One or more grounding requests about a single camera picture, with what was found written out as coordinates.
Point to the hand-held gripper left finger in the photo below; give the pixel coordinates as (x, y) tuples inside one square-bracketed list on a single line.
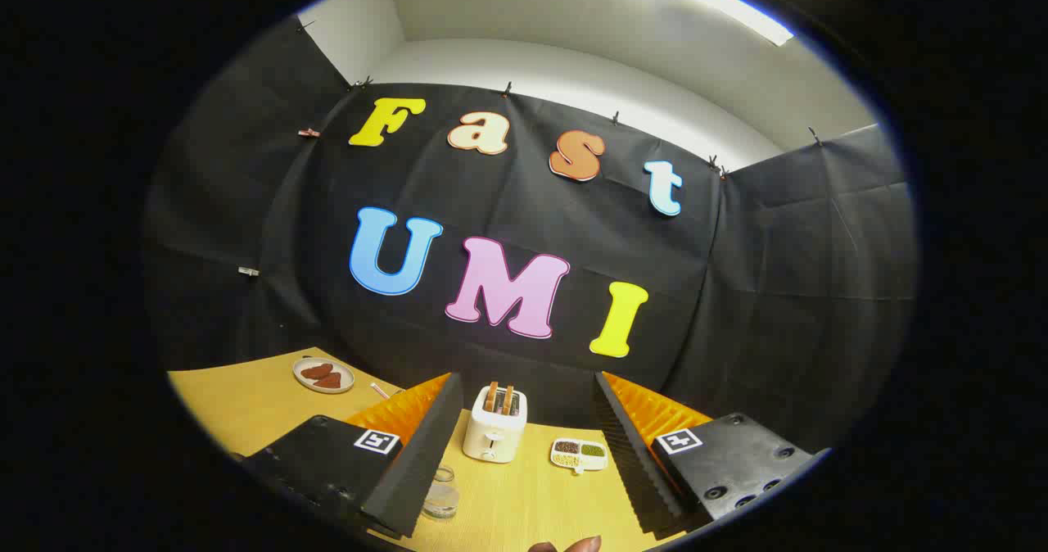
[(417, 470)]

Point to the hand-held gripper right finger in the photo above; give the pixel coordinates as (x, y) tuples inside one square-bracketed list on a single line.
[(630, 462)]

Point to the clear plastic juice bottle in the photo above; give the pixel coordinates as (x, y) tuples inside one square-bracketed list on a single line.
[(442, 499)]

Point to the white divided dish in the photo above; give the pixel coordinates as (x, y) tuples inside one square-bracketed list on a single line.
[(579, 463)]

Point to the white toaster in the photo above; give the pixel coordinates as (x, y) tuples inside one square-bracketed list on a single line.
[(491, 441)]

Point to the red white striped straw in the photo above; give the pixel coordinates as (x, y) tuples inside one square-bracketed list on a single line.
[(379, 390)]

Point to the toast slice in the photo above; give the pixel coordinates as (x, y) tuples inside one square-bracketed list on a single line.
[(491, 396), (508, 399)]

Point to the wooden table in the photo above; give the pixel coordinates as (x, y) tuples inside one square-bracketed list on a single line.
[(524, 503)]

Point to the red-brown food piece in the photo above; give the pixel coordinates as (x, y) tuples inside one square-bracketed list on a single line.
[(329, 381), (317, 370)]

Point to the round white plate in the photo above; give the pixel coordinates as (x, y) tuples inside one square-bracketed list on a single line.
[(341, 369)]

